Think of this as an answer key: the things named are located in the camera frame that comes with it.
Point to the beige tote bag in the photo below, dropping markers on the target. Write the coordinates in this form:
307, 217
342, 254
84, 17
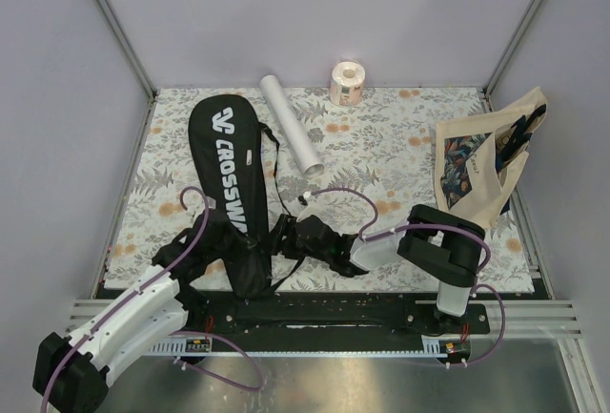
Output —
480, 158

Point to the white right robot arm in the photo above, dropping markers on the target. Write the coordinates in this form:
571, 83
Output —
450, 249

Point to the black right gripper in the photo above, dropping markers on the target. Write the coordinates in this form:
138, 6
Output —
285, 226

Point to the black racket bag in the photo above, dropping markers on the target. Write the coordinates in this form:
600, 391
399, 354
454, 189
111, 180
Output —
225, 138

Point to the floral table mat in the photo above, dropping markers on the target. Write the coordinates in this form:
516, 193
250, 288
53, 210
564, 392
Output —
378, 163

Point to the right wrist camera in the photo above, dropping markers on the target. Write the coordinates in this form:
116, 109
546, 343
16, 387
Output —
309, 207

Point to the pink toilet paper roll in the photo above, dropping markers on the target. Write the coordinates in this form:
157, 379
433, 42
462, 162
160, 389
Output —
347, 83

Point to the white shuttlecock tube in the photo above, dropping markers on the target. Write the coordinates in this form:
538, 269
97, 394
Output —
306, 157

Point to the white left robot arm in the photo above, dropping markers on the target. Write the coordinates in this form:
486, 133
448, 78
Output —
75, 373

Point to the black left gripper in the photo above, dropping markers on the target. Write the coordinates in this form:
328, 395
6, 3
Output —
243, 243

